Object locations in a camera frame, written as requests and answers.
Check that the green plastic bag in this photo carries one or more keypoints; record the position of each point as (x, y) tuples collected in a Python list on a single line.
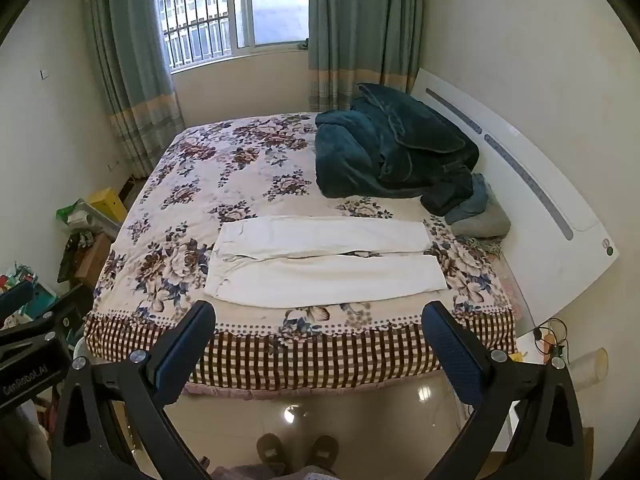
[(67, 211)]

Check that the dark patterned cloth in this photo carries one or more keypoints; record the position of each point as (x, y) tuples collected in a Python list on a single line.
[(72, 255)]

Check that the translucent plastic cup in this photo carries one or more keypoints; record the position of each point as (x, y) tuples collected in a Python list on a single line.
[(590, 367)]

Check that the dark jeans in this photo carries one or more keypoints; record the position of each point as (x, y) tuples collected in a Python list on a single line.
[(450, 192)]

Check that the white bed headboard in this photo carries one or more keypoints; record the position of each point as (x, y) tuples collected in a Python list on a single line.
[(540, 220)]

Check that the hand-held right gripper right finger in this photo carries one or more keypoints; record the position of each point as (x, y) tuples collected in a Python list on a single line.
[(452, 355)]

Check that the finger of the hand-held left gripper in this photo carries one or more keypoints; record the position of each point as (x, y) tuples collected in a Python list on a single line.
[(15, 296), (35, 327)]

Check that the brown cardboard box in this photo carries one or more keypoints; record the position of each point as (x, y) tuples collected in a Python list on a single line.
[(95, 260)]

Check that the teal striped curtain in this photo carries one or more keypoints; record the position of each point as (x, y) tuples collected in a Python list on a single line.
[(132, 60), (365, 25)]

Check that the white nightstand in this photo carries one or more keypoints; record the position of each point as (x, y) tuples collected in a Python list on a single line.
[(530, 347)]

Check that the small item on windowsill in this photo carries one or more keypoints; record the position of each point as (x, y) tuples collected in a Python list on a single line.
[(301, 45)]

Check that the white pants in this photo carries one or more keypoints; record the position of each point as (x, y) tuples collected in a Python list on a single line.
[(325, 280)]

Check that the teal plush blanket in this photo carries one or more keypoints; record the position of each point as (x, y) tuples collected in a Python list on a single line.
[(360, 150)]

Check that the grey pillow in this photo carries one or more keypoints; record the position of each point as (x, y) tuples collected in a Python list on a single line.
[(482, 225)]

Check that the bed with floral sheet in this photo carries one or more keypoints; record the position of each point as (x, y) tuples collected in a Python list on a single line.
[(240, 175)]

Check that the white roll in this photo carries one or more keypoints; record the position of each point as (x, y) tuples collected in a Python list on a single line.
[(80, 218)]

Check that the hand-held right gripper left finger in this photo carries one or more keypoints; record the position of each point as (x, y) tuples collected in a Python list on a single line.
[(182, 352)]

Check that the window with metal grille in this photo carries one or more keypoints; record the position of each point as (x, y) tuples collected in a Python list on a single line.
[(225, 5)]

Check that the blue-grey cloth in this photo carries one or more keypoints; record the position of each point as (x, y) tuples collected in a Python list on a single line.
[(472, 205)]

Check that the yellow box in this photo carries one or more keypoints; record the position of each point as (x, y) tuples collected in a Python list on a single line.
[(109, 204)]

